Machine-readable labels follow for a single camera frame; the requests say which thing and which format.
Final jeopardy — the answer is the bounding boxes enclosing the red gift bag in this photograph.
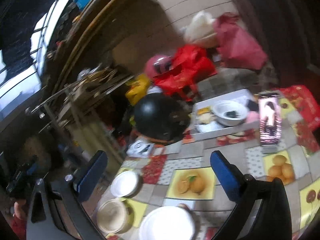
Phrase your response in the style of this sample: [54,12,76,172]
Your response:
[153,44,217,101]

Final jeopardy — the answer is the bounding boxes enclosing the white rectangular tray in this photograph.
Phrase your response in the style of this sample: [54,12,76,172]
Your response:
[190,89,259,141]

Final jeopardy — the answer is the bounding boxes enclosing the white foam bowl in tray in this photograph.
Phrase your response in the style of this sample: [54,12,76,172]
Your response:
[212,100,249,127]

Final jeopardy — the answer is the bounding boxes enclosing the beige round plate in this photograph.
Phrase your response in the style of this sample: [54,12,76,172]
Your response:
[96,199,129,233]

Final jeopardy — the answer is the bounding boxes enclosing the white device with cables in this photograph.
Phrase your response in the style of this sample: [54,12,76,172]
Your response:
[126,139,154,158]

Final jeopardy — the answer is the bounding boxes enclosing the black motorcycle helmet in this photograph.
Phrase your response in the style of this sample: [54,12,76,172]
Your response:
[133,93,190,143]

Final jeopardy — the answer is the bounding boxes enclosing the smartphone on stand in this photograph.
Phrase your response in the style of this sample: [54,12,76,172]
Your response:
[258,92,282,146]

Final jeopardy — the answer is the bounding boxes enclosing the metal storage shelf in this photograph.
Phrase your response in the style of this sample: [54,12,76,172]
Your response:
[29,69,134,166]

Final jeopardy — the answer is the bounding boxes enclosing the large white foam bowl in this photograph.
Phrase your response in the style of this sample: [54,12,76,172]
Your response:
[138,206,195,240]

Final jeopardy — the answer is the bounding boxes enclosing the yellow plastic bag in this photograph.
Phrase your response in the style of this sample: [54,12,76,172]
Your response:
[125,73,151,106]

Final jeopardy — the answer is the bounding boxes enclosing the red printed bag on chair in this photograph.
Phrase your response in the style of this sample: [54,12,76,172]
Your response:
[279,85,319,131]

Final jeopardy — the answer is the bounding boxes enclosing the pink helmet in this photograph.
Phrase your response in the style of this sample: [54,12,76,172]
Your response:
[144,54,172,80]

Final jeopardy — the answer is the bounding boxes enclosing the fruit pattern tablecloth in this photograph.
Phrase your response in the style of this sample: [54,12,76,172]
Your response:
[103,85,319,239]

